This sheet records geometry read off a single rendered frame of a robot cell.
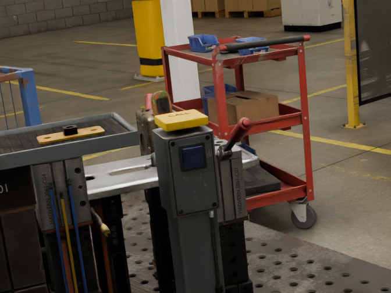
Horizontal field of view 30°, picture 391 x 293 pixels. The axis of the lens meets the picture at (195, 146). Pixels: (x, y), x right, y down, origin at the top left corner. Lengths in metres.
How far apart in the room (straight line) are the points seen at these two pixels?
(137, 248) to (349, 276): 0.52
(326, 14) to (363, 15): 5.85
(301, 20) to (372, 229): 8.13
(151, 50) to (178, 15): 3.21
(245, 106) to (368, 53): 2.36
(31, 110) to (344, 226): 1.60
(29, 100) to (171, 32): 2.05
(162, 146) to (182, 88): 4.23
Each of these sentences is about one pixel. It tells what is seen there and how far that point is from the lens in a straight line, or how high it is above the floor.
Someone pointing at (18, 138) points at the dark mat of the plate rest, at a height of 1.16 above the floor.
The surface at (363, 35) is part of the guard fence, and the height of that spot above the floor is 0.65.
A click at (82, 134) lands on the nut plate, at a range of 0.94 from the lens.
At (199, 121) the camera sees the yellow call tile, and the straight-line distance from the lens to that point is 0.97.
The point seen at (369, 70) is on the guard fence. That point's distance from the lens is 5.63.
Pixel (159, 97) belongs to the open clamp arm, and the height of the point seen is 1.10.
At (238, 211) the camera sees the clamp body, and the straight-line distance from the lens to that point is 1.20.
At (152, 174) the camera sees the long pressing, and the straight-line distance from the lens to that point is 1.30.
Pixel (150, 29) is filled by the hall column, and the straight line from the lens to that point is 8.29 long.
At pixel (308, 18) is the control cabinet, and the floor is 0.21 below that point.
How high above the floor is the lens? 1.37
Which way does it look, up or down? 15 degrees down
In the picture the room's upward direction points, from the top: 6 degrees counter-clockwise
